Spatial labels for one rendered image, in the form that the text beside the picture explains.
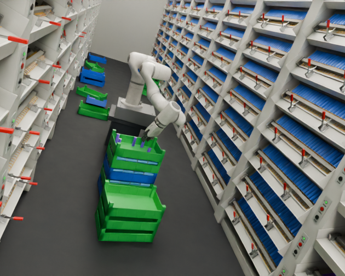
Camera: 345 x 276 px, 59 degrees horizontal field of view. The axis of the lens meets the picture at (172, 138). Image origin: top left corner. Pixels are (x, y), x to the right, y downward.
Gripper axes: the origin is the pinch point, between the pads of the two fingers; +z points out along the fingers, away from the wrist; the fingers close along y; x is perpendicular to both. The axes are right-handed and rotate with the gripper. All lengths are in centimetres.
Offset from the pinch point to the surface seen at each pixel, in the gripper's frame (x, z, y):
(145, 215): -45, 3, -30
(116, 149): -4.2, 1.4, -26.0
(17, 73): -11, -56, -102
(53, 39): 39, -33, -61
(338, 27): -23, -115, 25
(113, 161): -7.7, 9.0, -26.0
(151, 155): -14.0, -2.7, -7.5
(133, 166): -14.1, 7.6, -15.0
